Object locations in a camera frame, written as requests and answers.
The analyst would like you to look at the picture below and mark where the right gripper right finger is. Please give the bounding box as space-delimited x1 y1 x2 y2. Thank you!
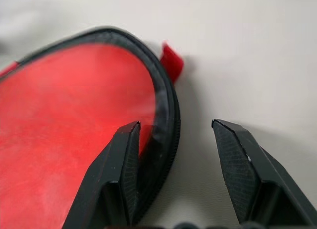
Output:
211 118 317 229

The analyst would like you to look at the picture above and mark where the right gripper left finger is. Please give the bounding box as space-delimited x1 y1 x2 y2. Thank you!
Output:
63 120 141 229

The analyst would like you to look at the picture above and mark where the red table tennis paddle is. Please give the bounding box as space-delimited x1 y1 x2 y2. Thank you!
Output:
0 42 159 229

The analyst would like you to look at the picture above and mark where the black red paddle case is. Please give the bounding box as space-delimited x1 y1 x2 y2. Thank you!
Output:
0 25 185 229

